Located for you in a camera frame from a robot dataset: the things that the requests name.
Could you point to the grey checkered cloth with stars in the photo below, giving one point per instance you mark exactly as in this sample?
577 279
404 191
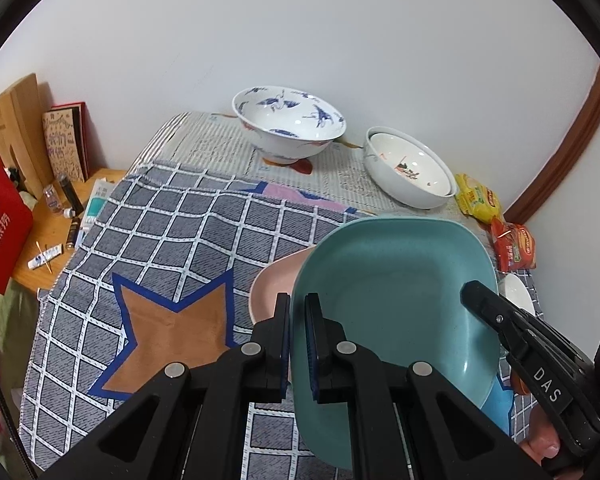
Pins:
180 230

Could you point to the patterned book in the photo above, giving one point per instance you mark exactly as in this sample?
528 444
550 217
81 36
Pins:
62 140

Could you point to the teal and white box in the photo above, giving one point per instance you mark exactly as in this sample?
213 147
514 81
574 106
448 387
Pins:
95 205

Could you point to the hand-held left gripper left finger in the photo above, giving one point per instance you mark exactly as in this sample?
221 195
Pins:
284 342

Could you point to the small glass bottle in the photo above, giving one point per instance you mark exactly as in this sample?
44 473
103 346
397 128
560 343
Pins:
53 200

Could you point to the large white bowl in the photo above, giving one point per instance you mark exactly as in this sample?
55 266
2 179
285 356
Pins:
410 199

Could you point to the pink plate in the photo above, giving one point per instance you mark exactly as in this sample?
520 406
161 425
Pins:
270 290

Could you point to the white bowl with red print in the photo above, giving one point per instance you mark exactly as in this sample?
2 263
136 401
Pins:
410 155

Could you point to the black tube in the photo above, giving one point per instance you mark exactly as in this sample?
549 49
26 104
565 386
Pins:
71 194

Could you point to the brown door frame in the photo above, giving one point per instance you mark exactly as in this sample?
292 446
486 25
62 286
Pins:
570 140

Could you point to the wooden side table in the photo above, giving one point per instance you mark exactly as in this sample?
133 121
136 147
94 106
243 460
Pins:
47 230

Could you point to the person's right hand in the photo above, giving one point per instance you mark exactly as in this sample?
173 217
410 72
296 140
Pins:
540 442

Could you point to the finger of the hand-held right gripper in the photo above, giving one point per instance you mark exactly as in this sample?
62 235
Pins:
485 300

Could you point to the white bowl with blue birds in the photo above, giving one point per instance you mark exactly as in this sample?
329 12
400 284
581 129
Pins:
285 110

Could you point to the red paper bag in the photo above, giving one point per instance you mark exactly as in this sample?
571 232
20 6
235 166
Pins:
0 240

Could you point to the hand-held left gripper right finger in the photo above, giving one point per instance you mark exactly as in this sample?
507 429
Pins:
312 352

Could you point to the green blanket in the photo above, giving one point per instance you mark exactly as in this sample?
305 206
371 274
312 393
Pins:
15 320

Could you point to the small white bowl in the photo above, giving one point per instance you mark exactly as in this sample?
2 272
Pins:
515 292

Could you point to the red chip bag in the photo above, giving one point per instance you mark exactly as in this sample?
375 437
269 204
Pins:
515 247

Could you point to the teal square plate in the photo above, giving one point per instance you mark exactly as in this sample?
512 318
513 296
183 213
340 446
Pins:
395 285

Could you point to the yellow chip bag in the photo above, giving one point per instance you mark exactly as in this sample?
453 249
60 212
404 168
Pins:
475 197

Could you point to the white ointment tube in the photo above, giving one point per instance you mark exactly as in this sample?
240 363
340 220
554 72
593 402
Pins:
45 256

